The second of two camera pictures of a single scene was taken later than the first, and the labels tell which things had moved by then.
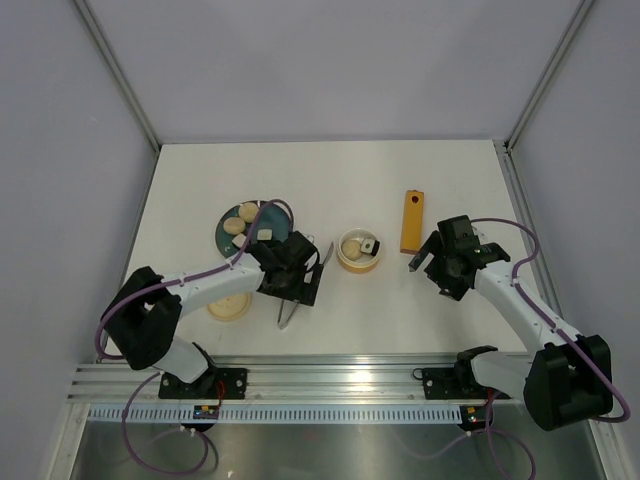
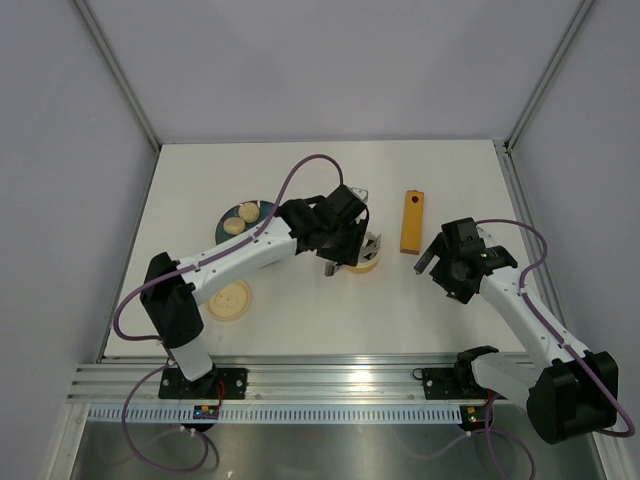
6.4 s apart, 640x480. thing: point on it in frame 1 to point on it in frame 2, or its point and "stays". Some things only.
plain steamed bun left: x=234 y=225 stays
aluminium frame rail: x=111 y=378 stays
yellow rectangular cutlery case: x=412 y=230 stays
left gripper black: x=303 y=292 to x=348 y=255
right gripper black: x=453 y=288 stays
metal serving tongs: x=280 y=324 to x=369 y=251
